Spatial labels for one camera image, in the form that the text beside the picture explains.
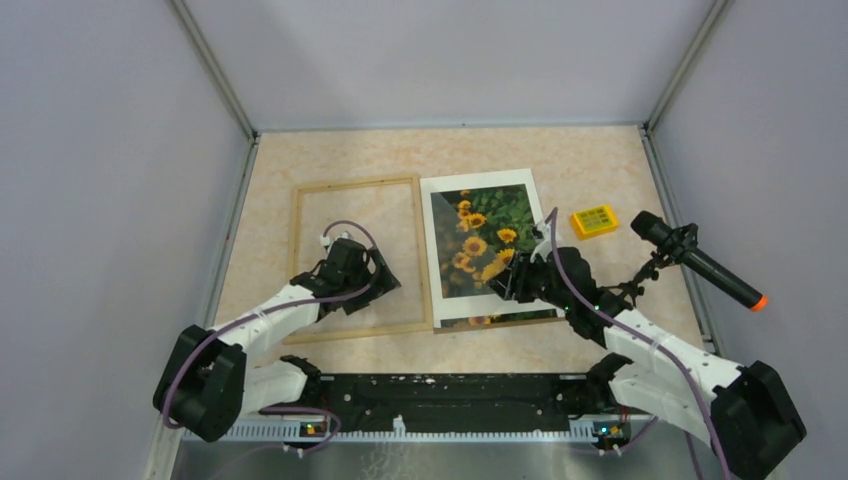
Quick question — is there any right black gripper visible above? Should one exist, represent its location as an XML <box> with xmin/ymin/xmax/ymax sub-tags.
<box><xmin>486</xmin><ymin>250</ymin><xmax>573</xmax><ymax>311</ymax></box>

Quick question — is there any white matted sunflower photo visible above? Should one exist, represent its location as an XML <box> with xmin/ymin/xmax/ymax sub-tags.
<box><xmin>420</xmin><ymin>169</ymin><xmax>557</xmax><ymax>328</ymax></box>

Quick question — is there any light wooden picture frame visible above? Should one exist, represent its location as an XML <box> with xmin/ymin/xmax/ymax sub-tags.
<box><xmin>283</xmin><ymin>174</ymin><xmax>433</xmax><ymax>345</ymax></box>

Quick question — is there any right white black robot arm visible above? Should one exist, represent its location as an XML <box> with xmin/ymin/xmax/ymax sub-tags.
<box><xmin>481</xmin><ymin>247</ymin><xmax>807</xmax><ymax>479</ymax></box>

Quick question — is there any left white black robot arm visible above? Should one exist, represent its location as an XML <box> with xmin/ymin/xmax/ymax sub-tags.
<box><xmin>152</xmin><ymin>238</ymin><xmax>401</xmax><ymax>442</ymax></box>

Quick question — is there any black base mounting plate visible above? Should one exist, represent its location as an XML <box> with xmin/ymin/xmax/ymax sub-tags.
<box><xmin>289</xmin><ymin>373</ymin><xmax>638</xmax><ymax>434</ymax></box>

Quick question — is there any yellow calculator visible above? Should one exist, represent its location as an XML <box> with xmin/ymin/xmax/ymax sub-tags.
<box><xmin>569</xmin><ymin>204</ymin><xmax>619</xmax><ymax>240</ymax></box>

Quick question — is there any black microphone orange tip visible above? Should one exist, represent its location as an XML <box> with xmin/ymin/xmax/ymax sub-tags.
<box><xmin>630</xmin><ymin>211</ymin><xmax>768</xmax><ymax>312</ymax></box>

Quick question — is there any black microphone tripod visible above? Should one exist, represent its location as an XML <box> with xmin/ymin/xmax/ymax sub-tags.
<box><xmin>604</xmin><ymin>220</ymin><xmax>699</xmax><ymax>306</ymax></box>

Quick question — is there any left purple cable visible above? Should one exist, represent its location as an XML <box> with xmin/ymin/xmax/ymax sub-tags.
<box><xmin>160</xmin><ymin>219</ymin><xmax>380</xmax><ymax>431</ymax></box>

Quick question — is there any purple cable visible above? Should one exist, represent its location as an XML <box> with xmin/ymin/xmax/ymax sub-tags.
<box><xmin>160</xmin><ymin>219</ymin><xmax>380</xmax><ymax>431</ymax></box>
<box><xmin>543</xmin><ymin>207</ymin><xmax>733</xmax><ymax>480</ymax></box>

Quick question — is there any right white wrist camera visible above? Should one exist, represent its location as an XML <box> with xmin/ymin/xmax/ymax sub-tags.
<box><xmin>531</xmin><ymin>220</ymin><xmax>557</xmax><ymax>261</ymax></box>

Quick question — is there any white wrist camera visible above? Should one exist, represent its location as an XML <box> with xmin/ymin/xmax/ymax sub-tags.
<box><xmin>319</xmin><ymin>230</ymin><xmax>354</xmax><ymax>251</ymax></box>
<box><xmin>531</xmin><ymin>220</ymin><xmax>557</xmax><ymax>261</ymax></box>

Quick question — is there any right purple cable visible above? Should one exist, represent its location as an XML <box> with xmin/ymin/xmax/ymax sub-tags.
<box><xmin>543</xmin><ymin>207</ymin><xmax>733</xmax><ymax>480</ymax></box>

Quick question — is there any brown frame backing board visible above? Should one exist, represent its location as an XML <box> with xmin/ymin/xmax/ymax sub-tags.
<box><xmin>433</xmin><ymin>309</ymin><xmax>564</xmax><ymax>333</ymax></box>

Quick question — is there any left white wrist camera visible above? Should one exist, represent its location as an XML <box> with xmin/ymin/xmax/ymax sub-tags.
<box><xmin>319</xmin><ymin>230</ymin><xmax>354</xmax><ymax>251</ymax></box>

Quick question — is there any white toothed cable rail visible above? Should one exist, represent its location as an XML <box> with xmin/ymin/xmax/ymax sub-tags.
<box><xmin>221</xmin><ymin>416</ymin><xmax>615</xmax><ymax>444</ymax></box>

